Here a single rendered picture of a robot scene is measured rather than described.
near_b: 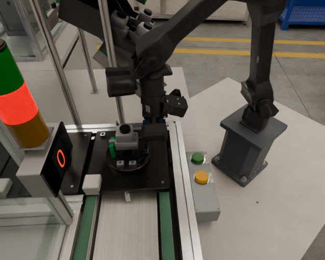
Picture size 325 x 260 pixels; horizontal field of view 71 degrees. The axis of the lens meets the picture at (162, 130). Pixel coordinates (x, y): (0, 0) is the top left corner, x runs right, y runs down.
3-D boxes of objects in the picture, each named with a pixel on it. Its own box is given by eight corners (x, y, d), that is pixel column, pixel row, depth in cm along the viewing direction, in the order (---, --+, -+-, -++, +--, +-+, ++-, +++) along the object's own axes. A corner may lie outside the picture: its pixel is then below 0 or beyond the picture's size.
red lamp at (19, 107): (43, 102, 36) (30, 75, 33) (31, 124, 32) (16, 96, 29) (10, 103, 36) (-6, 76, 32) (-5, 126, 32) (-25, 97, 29)
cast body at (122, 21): (126, 35, 75) (133, 15, 71) (123, 41, 72) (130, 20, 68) (102, 23, 74) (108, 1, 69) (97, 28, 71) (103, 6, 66)
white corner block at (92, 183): (103, 181, 68) (100, 173, 65) (101, 195, 65) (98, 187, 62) (87, 182, 68) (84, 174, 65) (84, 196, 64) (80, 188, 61)
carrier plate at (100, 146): (164, 132, 82) (165, 128, 81) (169, 191, 65) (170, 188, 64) (97, 134, 81) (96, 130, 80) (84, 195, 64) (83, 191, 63)
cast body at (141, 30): (151, 46, 78) (159, 28, 73) (146, 51, 75) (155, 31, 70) (129, 33, 77) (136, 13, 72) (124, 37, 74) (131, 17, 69)
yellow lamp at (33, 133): (53, 126, 40) (43, 103, 36) (44, 147, 36) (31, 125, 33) (23, 127, 39) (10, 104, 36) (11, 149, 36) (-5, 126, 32)
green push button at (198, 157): (202, 155, 74) (202, 151, 73) (204, 165, 72) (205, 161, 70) (190, 156, 74) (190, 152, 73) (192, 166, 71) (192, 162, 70)
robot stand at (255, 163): (267, 165, 83) (288, 125, 69) (243, 188, 76) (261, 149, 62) (234, 143, 91) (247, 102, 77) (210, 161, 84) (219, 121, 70)
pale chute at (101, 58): (159, 90, 95) (166, 84, 92) (154, 110, 85) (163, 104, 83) (104, 41, 83) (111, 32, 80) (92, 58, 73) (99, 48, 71)
